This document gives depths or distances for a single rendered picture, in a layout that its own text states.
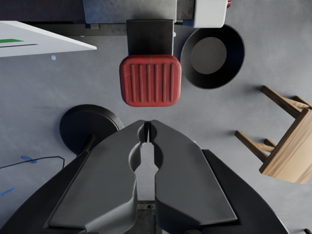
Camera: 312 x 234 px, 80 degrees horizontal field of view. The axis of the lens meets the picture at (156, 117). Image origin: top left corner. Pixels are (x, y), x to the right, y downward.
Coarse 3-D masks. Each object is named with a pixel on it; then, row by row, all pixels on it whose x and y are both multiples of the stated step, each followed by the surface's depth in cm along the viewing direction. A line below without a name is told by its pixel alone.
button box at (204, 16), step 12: (204, 0) 29; (216, 0) 29; (204, 12) 30; (216, 12) 30; (36, 24) 65; (48, 24) 64; (180, 24) 52; (192, 24) 32; (204, 24) 31; (216, 24) 31
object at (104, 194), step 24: (144, 120) 14; (120, 144) 10; (96, 168) 8; (120, 168) 8; (72, 192) 7; (96, 192) 7; (120, 192) 7; (72, 216) 6; (96, 216) 6; (120, 216) 7
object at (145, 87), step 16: (128, 64) 20; (144, 64) 20; (160, 64) 20; (176, 64) 20; (128, 80) 21; (144, 80) 21; (160, 80) 21; (176, 80) 21; (128, 96) 22; (144, 96) 22; (160, 96) 22; (176, 96) 22
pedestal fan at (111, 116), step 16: (80, 112) 103; (96, 112) 103; (112, 112) 106; (64, 128) 107; (80, 128) 107; (96, 128) 107; (112, 128) 107; (80, 144) 112; (96, 144) 112; (32, 160) 115; (64, 160) 101
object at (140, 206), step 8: (144, 208) 140; (152, 208) 140; (136, 216) 136; (144, 216) 136; (152, 216) 136; (136, 224) 130; (144, 224) 131; (152, 224) 131; (128, 232) 125; (136, 232) 126; (144, 232) 126; (152, 232) 126; (160, 232) 125
